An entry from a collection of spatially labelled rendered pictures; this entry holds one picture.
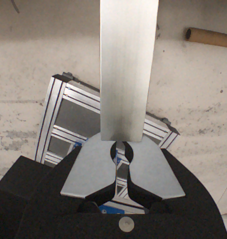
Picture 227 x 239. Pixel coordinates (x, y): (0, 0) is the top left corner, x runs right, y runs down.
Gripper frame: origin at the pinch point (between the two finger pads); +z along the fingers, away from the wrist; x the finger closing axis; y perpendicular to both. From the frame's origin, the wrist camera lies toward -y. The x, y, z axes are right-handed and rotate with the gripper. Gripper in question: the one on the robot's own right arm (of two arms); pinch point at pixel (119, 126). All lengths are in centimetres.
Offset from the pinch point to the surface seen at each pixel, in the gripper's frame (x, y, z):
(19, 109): -77, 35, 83
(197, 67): 56, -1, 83
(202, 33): 50, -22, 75
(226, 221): 184, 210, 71
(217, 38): 61, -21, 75
